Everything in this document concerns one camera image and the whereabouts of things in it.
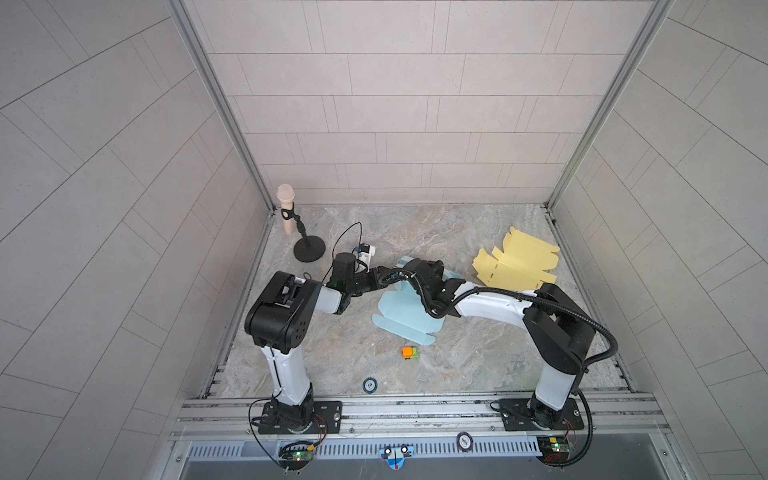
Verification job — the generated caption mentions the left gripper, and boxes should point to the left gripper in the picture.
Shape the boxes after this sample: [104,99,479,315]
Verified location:
[343,269,392,297]

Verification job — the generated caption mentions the light blue paper box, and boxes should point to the light blue paper box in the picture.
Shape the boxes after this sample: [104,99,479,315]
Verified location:
[372,279,444,346]

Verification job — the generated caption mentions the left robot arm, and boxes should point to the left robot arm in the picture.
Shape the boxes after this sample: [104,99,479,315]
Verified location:
[244,253,389,429]

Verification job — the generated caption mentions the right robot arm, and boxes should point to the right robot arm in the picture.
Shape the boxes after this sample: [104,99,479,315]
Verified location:
[381,259,598,428]

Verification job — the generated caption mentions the yellow paper box stack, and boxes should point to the yellow paper box stack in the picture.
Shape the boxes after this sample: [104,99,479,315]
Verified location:
[472,227,560,291]

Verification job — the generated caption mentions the black microphone stand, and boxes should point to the black microphone stand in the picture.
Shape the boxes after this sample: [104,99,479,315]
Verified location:
[281,208,326,263]

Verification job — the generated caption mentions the orange green toy block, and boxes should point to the orange green toy block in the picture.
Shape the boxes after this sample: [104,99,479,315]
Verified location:
[401,346,420,360]

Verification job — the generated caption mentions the beige microphone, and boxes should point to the beige microphone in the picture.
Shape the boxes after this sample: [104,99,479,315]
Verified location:
[276,183,296,235]

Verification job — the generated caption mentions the round black white disc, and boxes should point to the round black white disc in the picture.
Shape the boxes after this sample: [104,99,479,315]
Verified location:
[456,432,474,453]

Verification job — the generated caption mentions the blue sticker marker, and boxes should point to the blue sticker marker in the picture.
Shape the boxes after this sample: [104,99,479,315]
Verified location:
[379,445,414,471]

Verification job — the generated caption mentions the left green circuit board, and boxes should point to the left green circuit board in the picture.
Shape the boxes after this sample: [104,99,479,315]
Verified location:
[279,441,317,471]

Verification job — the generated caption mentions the green circuit board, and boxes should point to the green circuit board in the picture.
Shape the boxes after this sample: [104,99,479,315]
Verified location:
[536,436,574,464]
[279,441,317,471]

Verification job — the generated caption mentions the right green circuit board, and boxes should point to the right green circuit board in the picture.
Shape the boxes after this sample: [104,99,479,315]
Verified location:
[536,436,574,464]

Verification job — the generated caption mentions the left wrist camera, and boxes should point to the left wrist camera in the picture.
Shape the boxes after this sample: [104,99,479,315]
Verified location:
[353,243,376,264]

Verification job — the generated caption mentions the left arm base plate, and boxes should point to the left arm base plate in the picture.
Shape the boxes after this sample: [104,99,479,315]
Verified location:
[251,400,343,435]

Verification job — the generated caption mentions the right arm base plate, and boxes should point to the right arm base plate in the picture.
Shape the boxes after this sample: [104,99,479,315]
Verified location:
[491,398,585,431]

